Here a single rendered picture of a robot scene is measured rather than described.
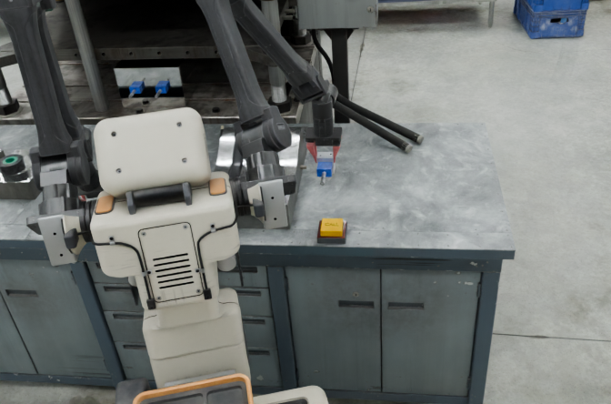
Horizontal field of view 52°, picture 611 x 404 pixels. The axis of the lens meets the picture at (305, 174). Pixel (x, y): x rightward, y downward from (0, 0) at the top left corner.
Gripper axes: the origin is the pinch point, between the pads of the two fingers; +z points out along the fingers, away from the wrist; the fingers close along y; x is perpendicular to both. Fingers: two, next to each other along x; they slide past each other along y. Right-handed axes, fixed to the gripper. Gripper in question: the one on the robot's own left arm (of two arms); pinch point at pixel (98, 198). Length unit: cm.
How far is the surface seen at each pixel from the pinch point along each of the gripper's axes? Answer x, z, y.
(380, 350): 41, 57, -75
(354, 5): -74, 18, -92
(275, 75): -62, 36, -59
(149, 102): -76, 59, -9
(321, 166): -2, 6, -62
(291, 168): -9, 17, -55
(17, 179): -29, 28, 31
